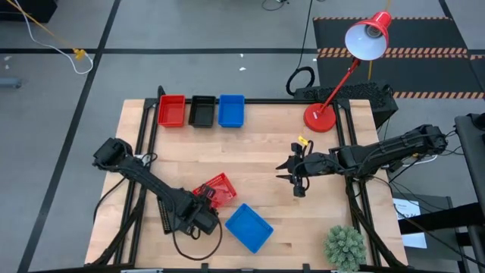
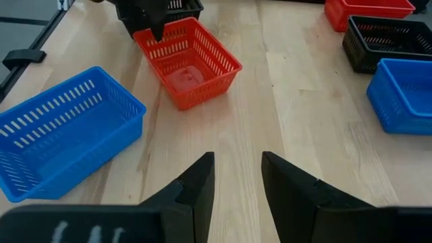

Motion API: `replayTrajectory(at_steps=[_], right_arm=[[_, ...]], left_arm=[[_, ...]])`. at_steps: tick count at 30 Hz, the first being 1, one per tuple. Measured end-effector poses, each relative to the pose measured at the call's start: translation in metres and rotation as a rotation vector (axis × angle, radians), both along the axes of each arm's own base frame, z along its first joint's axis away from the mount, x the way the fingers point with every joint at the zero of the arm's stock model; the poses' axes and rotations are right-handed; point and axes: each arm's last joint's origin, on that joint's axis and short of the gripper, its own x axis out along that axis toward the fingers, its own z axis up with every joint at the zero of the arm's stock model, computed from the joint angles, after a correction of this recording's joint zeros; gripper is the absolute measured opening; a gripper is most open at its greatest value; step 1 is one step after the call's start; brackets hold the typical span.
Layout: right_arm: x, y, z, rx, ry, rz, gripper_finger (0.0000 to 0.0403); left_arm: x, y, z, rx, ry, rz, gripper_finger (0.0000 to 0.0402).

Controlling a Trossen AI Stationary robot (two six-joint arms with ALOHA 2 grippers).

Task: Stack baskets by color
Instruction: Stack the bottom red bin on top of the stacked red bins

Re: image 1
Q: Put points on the black box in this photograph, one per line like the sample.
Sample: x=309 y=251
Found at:
x=26 y=9

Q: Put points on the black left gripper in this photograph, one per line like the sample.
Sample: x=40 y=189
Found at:
x=197 y=218

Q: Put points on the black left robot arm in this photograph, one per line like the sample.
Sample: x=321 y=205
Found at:
x=151 y=186

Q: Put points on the grey flat object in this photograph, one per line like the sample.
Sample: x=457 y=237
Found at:
x=9 y=82

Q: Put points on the black aluminium table frame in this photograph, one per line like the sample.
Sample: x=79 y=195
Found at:
x=273 y=101

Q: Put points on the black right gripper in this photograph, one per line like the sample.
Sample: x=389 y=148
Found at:
x=310 y=164

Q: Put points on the black beam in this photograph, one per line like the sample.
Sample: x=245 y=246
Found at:
x=447 y=218

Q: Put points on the white paper sign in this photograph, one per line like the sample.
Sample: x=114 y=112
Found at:
x=415 y=240

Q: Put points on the black hazard-striped floor mat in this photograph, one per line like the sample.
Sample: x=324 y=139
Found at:
x=417 y=34

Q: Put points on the black side table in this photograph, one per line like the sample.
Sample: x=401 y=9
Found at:
x=473 y=170

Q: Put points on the green artificial plant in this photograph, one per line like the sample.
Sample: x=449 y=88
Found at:
x=345 y=248

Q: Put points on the red desk lamp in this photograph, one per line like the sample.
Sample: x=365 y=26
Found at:
x=319 y=118

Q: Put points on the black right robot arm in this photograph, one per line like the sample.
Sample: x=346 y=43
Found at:
x=379 y=155

